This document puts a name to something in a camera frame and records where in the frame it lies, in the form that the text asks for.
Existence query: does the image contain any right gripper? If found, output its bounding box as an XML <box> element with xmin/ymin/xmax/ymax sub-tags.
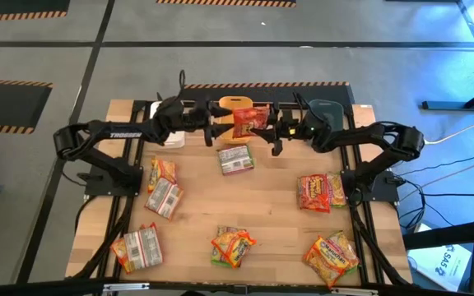
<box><xmin>250</xmin><ymin>102</ymin><xmax>310</xmax><ymax>156</ymax></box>

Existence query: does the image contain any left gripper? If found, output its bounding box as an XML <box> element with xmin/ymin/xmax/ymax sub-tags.
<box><xmin>180</xmin><ymin>99</ymin><xmax>235</xmax><ymax>148</ymax></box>

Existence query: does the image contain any orange Maruchan ramen pack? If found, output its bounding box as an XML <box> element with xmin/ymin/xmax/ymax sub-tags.
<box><xmin>302</xmin><ymin>234</ymin><xmax>356</xmax><ymax>289</ymax></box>
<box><xmin>211</xmin><ymin>229</ymin><xmax>258</xmax><ymax>269</ymax></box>
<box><xmin>109</xmin><ymin>236</ymin><xmax>139</xmax><ymax>275</ymax></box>
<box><xmin>146</xmin><ymin>156</ymin><xmax>178</xmax><ymax>194</ymax></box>

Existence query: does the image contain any orange plastic bin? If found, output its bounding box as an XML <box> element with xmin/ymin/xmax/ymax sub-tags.
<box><xmin>218</xmin><ymin>95</ymin><xmax>258</xmax><ymax>146</ymax></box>

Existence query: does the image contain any black hazard-striped floor mat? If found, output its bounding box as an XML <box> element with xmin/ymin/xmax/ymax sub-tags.
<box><xmin>179</xmin><ymin>81</ymin><xmax>356</xmax><ymax>106</ymax></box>
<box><xmin>156</xmin><ymin>0</ymin><xmax>297</xmax><ymax>8</ymax></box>
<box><xmin>0</xmin><ymin>78</ymin><xmax>53</xmax><ymax>135</ymax></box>
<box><xmin>0</xmin><ymin>0</ymin><xmax>72</xmax><ymax>23</ymax></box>

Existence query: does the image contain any white plastic bin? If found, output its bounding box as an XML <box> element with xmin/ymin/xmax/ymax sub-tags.
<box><xmin>149</xmin><ymin>100</ymin><xmax>187</xmax><ymax>149</ymax></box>

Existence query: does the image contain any teal plastic bin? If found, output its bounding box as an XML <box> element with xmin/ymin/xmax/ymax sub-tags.
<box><xmin>305</xmin><ymin>99</ymin><xmax>346</xmax><ymax>135</ymax></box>

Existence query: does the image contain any black desk beam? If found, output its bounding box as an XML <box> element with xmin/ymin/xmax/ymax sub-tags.
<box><xmin>402</xmin><ymin>216</ymin><xmax>474</xmax><ymax>251</ymax></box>

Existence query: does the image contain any white printed cardboard box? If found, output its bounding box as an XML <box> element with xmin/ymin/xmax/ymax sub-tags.
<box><xmin>407</xmin><ymin>224</ymin><xmax>473</xmax><ymax>293</ymax></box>

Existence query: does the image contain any black rig bar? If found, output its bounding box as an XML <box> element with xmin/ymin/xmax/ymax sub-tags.
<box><xmin>0</xmin><ymin>278</ymin><xmax>474</xmax><ymax>296</ymax></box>

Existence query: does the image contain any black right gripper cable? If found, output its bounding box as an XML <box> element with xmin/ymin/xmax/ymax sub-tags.
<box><xmin>292</xmin><ymin>91</ymin><xmax>318</xmax><ymax>124</ymax></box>

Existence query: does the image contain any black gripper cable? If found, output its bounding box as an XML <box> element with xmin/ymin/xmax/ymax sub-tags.
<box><xmin>292</xmin><ymin>91</ymin><xmax>318</xmax><ymax>124</ymax></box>
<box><xmin>177</xmin><ymin>68</ymin><xmax>187</xmax><ymax>102</ymax></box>

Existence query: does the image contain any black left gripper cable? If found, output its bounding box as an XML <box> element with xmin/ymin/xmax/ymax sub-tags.
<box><xmin>177</xmin><ymin>68</ymin><xmax>187</xmax><ymax>102</ymax></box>

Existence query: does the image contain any black aluminium table frame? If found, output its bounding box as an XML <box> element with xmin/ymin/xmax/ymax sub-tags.
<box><xmin>70</xmin><ymin>99</ymin><xmax>413</xmax><ymax>287</ymax></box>

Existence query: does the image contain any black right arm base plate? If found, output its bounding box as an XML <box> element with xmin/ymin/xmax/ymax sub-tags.
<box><xmin>341</xmin><ymin>170</ymin><xmax>401</xmax><ymax>203</ymax></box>

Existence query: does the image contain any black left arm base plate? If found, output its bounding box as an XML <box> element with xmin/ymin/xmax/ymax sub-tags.
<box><xmin>83</xmin><ymin>164</ymin><xmax>144</xmax><ymax>197</ymax></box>

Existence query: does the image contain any beige floor cable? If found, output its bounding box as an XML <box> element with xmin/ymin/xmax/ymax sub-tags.
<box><xmin>424</xmin><ymin>113</ymin><xmax>474</xmax><ymax>146</ymax></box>

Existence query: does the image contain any black desk leg frame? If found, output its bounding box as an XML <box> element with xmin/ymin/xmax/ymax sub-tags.
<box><xmin>421</xmin><ymin>0</ymin><xmax>474</xmax><ymax>112</ymax></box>

